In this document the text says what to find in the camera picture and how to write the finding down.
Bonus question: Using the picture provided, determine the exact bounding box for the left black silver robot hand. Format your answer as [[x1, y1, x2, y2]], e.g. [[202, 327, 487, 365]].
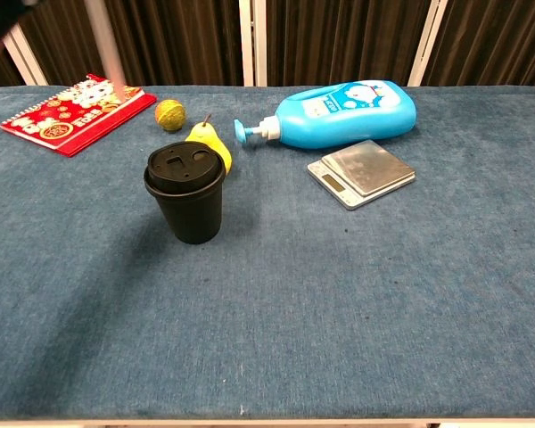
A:
[[0, 0, 33, 66]]

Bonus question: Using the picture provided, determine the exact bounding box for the black cup with lid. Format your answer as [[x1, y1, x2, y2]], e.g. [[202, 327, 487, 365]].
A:
[[143, 141, 227, 245]]

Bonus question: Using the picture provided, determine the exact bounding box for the dark pleated curtain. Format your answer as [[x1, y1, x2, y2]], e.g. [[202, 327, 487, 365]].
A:
[[266, 0, 436, 87], [0, 46, 27, 90], [423, 0, 535, 88], [20, 0, 244, 86]]

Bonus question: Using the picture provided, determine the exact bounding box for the red spiral notebook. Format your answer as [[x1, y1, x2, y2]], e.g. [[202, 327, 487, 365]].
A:
[[0, 73, 158, 158]]

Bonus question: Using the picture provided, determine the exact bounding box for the orange green ball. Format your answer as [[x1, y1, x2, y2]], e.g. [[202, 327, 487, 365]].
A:
[[154, 98, 187, 132]]

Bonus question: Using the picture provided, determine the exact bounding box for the yellow toy pear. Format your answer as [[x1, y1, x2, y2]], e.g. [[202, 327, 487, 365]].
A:
[[185, 113, 234, 174]]

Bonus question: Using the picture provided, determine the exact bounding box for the blue pump bottle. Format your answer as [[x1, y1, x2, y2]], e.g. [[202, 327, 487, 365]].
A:
[[233, 79, 418, 151]]

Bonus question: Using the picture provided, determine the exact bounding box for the silver kitchen scale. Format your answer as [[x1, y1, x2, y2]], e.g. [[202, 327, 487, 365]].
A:
[[306, 139, 417, 211]]

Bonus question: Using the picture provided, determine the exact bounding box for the blue table cloth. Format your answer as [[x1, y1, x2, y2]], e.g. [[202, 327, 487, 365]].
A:
[[0, 84, 535, 423]]

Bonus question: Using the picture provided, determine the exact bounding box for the white frame post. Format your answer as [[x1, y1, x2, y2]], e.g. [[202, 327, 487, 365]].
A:
[[238, 0, 268, 87], [2, 26, 49, 86], [407, 0, 449, 87]]

